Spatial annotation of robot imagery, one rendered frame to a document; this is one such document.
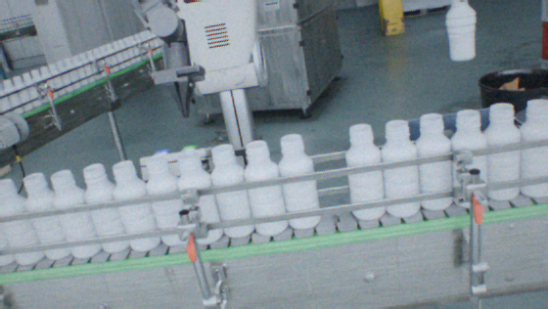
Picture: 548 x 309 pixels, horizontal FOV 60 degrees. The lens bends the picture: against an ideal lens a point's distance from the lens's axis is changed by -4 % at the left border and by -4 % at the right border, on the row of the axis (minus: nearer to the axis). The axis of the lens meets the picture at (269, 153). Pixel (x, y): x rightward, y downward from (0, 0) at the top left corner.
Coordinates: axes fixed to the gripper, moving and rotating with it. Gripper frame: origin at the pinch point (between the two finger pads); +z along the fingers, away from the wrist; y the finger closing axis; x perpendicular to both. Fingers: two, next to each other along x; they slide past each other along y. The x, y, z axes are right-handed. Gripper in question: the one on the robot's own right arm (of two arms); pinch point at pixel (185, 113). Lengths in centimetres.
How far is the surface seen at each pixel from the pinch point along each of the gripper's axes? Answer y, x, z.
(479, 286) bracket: 50, -19, 37
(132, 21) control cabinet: -220, 615, -205
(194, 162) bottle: 5.2, -19.0, 10.0
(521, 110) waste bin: 135, 159, 12
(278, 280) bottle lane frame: 15.9, -14.6, 33.0
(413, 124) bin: 55, 46, 10
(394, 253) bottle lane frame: 37, -15, 31
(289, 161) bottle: 21.0, -18.0, 12.2
